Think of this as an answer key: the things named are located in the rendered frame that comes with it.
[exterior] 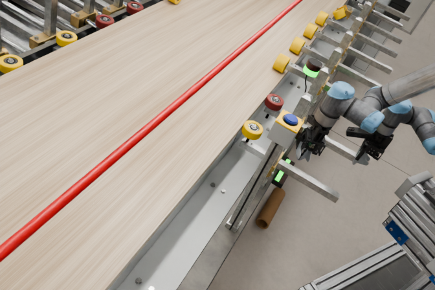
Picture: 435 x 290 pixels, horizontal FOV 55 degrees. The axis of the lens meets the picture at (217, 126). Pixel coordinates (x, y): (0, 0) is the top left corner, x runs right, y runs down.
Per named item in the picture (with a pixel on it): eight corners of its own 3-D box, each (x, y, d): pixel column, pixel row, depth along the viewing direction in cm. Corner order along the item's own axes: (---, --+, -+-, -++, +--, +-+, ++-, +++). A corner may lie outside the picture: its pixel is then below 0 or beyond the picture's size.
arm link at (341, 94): (353, 98, 131) (330, 84, 133) (337, 123, 137) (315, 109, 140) (361, 89, 136) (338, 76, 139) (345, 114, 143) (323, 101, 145)
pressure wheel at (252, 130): (249, 138, 174) (259, 118, 167) (256, 153, 169) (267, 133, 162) (232, 140, 170) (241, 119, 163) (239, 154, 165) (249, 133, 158)
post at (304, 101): (263, 184, 172) (314, 95, 142) (260, 189, 169) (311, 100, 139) (256, 180, 173) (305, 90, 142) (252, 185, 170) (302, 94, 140)
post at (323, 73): (283, 153, 191) (331, 68, 161) (280, 157, 188) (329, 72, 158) (276, 149, 192) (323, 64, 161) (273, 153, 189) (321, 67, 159)
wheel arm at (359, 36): (395, 56, 249) (399, 51, 247) (395, 58, 247) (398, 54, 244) (321, 19, 258) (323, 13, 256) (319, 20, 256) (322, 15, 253)
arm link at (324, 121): (318, 101, 144) (340, 109, 145) (312, 111, 147) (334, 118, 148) (319, 114, 138) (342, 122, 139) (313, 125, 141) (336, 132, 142)
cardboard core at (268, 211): (287, 191, 261) (270, 223, 238) (282, 199, 266) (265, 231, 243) (276, 185, 262) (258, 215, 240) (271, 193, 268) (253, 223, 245)
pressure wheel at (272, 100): (277, 118, 191) (287, 98, 183) (270, 126, 185) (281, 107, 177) (261, 109, 192) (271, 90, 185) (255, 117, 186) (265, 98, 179)
